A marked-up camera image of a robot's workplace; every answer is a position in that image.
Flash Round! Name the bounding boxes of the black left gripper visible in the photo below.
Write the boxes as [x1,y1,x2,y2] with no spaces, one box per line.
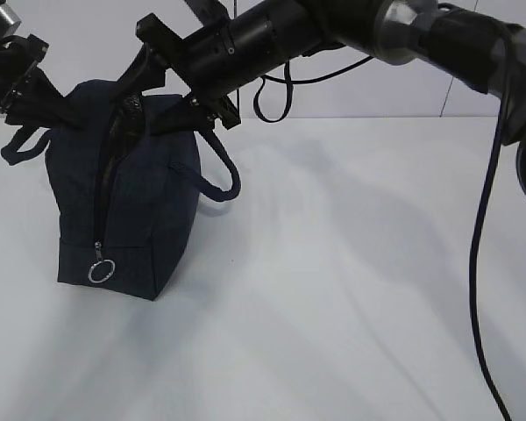
[0,34,83,129]

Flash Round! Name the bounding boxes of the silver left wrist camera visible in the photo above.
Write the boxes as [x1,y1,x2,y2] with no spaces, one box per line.
[0,0,23,40]

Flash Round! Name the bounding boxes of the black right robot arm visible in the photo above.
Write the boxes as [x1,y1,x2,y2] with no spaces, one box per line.
[111,1,526,195]

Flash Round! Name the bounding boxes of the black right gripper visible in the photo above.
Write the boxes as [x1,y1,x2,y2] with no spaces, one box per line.
[113,1,323,135]

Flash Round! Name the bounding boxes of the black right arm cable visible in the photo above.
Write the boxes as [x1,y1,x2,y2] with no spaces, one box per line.
[468,17,514,421]

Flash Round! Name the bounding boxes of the dark navy lunch bag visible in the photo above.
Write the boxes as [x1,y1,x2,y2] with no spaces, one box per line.
[1,80,241,301]

